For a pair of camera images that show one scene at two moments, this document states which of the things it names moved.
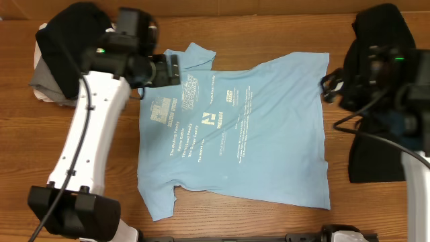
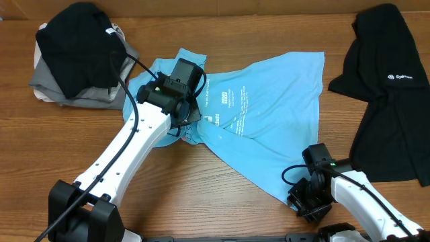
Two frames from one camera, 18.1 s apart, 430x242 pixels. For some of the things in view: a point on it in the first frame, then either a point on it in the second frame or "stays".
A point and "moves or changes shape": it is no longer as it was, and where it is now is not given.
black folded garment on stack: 64,41 stays
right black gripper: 336,89 -> 303,200
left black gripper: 160,77 -> 195,113
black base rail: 290,237 stays
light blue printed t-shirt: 256,135 moves or changes shape
